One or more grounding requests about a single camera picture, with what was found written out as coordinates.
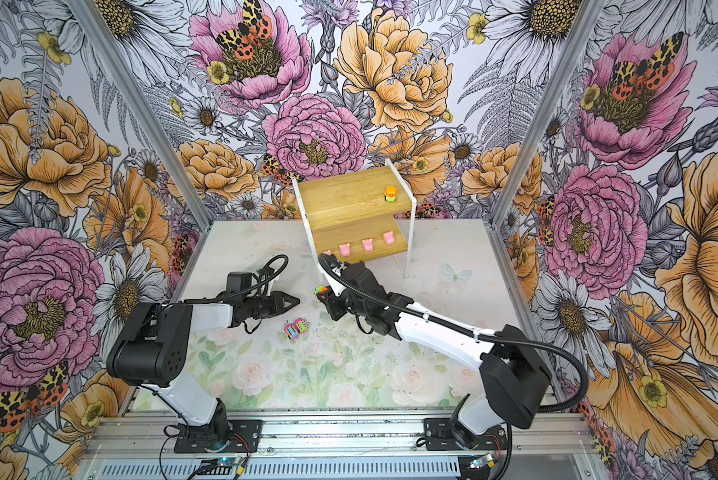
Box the orange green toy car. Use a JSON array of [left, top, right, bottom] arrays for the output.
[[384, 185, 397, 202]]

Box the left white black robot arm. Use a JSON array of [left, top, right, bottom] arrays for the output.
[[107, 291, 300, 451]]

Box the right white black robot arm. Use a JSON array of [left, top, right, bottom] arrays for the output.
[[317, 254, 550, 449]]

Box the white wooden two-tier shelf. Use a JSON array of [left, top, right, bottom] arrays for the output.
[[292, 160, 417, 284]]

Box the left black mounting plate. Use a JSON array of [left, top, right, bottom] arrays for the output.
[[174, 420, 263, 454]]

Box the black mounting plate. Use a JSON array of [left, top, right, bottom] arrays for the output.
[[416, 417, 508, 452], [174, 420, 263, 454]]

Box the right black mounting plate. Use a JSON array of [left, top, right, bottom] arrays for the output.
[[416, 417, 508, 452]]

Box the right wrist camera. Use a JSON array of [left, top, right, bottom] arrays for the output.
[[322, 257, 346, 296]]

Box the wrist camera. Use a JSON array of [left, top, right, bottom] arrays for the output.
[[322, 257, 346, 296], [225, 272, 254, 294]]

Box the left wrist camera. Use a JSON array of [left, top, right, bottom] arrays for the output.
[[225, 272, 254, 294]]

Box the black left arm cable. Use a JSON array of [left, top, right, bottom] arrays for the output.
[[214, 254, 291, 301]]

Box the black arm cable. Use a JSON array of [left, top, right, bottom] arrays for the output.
[[318, 253, 591, 414], [214, 254, 291, 301]]

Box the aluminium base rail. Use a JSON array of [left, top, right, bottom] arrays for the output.
[[84, 409, 595, 460]]

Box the white vented cable duct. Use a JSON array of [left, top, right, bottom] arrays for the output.
[[87, 456, 461, 479]]

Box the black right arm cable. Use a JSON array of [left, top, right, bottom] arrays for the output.
[[318, 253, 591, 414]]

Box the aluminium left corner post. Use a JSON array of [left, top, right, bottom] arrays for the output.
[[69, 1, 213, 233]]

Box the aluminium corner post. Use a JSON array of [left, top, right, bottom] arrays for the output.
[[490, 0, 606, 230], [69, 1, 213, 233]]

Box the aluminium right corner post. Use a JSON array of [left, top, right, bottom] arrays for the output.
[[490, 0, 606, 230]]

